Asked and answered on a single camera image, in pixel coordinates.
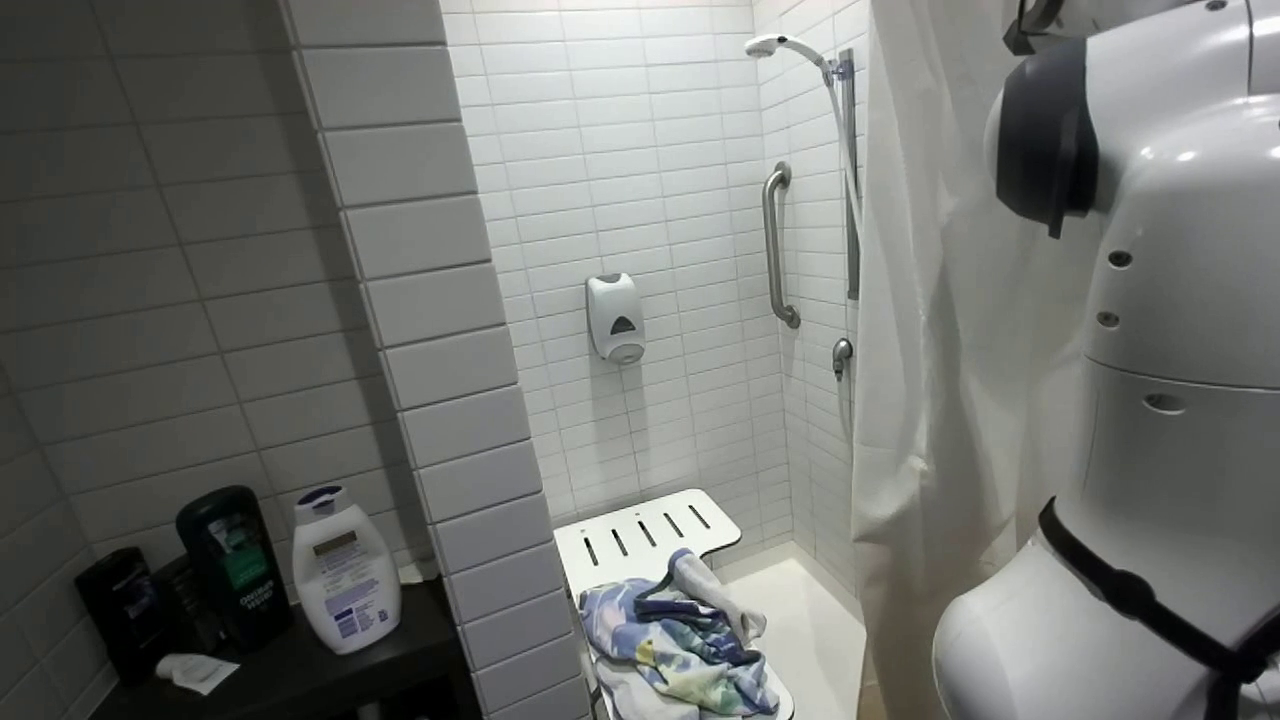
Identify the black shelf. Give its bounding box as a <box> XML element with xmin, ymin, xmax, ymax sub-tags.
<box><xmin>88</xmin><ymin>574</ymin><xmax>471</xmax><ymax>720</ymax></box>

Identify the white lotion pump bottle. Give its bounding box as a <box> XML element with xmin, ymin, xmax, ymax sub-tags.
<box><xmin>290</xmin><ymin>485</ymin><xmax>405</xmax><ymax>658</ymax></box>

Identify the white slotted shower seat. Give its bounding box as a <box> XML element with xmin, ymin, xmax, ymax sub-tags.
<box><xmin>553</xmin><ymin>485</ymin><xmax>750</xmax><ymax>605</ymax></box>

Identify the chrome grab bar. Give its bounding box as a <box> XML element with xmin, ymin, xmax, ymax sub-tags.
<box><xmin>756</xmin><ymin>158</ymin><xmax>806</xmax><ymax>334</ymax></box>

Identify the chrome shower head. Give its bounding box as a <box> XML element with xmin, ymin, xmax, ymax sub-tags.
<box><xmin>739</xmin><ymin>28</ymin><xmax>834</xmax><ymax>73</ymax></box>
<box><xmin>824</xmin><ymin>42</ymin><xmax>870</xmax><ymax>305</ymax></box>

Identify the white shower curtain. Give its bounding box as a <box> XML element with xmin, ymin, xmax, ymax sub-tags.
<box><xmin>850</xmin><ymin>0</ymin><xmax>1111</xmax><ymax>720</ymax></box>

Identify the white crumpled tissue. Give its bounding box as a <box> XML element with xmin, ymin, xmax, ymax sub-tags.
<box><xmin>147</xmin><ymin>648</ymin><xmax>246</xmax><ymax>701</ymax></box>

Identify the black green body wash bottle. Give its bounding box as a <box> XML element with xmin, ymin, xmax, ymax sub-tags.
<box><xmin>174</xmin><ymin>485</ymin><xmax>292</xmax><ymax>653</ymax></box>

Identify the black velcro strap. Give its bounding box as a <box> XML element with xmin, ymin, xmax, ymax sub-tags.
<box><xmin>1036</xmin><ymin>494</ymin><xmax>1280</xmax><ymax>720</ymax></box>

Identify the blue floral towel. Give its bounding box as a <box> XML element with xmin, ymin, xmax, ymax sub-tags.
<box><xmin>571</xmin><ymin>544</ymin><xmax>792</xmax><ymax>720</ymax></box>

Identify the white wall soap dispenser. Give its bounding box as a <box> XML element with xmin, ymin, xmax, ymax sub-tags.
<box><xmin>579</xmin><ymin>272</ymin><xmax>648</xmax><ymax>365</ymax></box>

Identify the small dark bottle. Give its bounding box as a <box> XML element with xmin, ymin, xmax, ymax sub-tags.
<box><xmin>72</xmin><ymin>544</ymin><xmax>174</xmax><ymax>682</ymax></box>

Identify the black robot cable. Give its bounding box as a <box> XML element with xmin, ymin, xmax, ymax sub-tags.
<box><xmin>1000</xmin><ymin>0</ymin><xmax>1071</xmax><ymax>59</ymax></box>

